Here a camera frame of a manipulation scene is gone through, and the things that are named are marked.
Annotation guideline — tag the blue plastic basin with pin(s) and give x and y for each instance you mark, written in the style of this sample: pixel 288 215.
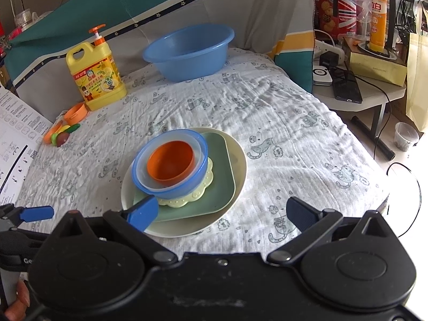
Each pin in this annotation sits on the blue plastic basin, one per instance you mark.
pixel 187 50

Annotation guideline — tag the red printed box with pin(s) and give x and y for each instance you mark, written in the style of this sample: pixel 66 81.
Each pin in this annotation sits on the red printed box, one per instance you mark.
pixel 341 13

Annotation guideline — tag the green square plate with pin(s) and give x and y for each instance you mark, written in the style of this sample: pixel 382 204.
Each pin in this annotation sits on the green square plate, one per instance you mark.
pixel 220 174

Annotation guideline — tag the white round-marked device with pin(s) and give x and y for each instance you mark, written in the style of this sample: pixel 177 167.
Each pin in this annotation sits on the white round-marked device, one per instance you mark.
pixel 322 77

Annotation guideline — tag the yellow dish soap bottle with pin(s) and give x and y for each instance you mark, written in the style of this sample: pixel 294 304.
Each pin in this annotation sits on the yellow dish soap bottle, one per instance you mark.
pixel 379 23

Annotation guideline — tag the green toy cucumber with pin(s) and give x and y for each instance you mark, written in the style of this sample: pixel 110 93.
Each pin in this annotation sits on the green toy cucumber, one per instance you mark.
pixel 73 127

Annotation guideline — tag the clear plastic bowl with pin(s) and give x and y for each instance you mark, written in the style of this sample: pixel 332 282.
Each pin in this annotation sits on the clear plastic bowl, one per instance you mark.
pixel 157 184

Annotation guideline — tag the orange bowl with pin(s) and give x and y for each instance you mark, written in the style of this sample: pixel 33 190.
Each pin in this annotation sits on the orange bowl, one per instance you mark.
pixel 170 164

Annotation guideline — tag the black smartphone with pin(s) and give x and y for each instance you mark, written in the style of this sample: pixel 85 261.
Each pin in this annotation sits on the black smartphone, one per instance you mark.
pixel 347 88

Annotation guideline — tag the green toy fruit piece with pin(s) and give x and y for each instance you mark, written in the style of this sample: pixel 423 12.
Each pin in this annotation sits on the green toy fruit piece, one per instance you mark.
pixel 53 139

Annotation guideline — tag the pale yellow box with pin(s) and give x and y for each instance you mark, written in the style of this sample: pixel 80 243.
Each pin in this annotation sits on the pale yellow box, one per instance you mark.
pixel 378 65

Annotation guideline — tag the yellow toy banana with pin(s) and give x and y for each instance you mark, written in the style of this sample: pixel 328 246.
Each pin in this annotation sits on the yellow toy banana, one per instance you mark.
pixel 62 129

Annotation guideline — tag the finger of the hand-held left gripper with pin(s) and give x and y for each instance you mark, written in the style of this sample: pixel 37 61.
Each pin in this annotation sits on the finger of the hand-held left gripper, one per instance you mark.
pixel 36 214

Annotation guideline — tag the white printed blanket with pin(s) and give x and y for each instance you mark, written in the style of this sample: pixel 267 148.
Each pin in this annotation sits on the white printed blanket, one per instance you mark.
pixel 284 123

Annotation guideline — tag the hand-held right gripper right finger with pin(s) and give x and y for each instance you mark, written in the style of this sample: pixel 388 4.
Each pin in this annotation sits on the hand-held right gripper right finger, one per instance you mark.
pixel 301 212

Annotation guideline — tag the person's left hand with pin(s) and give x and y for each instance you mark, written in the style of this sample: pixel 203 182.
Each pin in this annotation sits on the person's left hand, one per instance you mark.
pixel 22 294

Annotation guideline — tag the grey folding table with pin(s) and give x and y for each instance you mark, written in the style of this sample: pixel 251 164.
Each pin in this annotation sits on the grey folding table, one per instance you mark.
pixel 378 100

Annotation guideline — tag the white round plate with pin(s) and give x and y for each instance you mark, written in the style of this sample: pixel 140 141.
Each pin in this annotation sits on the white round plate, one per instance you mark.
pixel 187 228

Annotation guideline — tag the yellow flower-shaped small plate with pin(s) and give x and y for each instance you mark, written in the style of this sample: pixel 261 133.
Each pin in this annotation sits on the yellow flower-shaped small plate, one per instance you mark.
pixel 180 202

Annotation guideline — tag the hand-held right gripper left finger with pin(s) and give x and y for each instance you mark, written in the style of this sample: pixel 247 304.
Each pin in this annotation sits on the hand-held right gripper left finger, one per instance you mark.
pixel 144 211

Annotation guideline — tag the blue transparent bowl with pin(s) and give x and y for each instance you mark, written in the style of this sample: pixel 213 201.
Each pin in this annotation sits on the blue transparent bowl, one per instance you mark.
pixel 182 190

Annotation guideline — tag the brown toy fruit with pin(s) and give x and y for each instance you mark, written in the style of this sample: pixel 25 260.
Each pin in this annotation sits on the brown toy fruit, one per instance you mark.
pixel 63 139

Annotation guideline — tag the white power strip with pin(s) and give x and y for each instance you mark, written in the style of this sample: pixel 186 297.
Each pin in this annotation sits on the white power strip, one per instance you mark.
pixel 329 48

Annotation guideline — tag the orange toy cup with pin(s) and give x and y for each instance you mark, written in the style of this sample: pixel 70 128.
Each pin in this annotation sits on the orange toy cup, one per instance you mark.
pixel 75 115

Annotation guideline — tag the yellow detergent jug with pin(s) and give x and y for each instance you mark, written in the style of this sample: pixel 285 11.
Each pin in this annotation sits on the yellow detergent jug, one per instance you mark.
pixel 97 77

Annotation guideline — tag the clear plastic jar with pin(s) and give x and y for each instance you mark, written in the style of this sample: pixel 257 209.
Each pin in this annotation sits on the clear plastic jar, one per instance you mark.
pixel 23 18

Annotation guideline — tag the clear plastic cup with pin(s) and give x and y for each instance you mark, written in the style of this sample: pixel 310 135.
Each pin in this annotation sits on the clear plastic cup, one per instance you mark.
pixel 406 138

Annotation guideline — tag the white instruction sheet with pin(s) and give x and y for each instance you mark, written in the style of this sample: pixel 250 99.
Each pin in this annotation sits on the white instruction sheet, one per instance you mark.
pixel 16 140

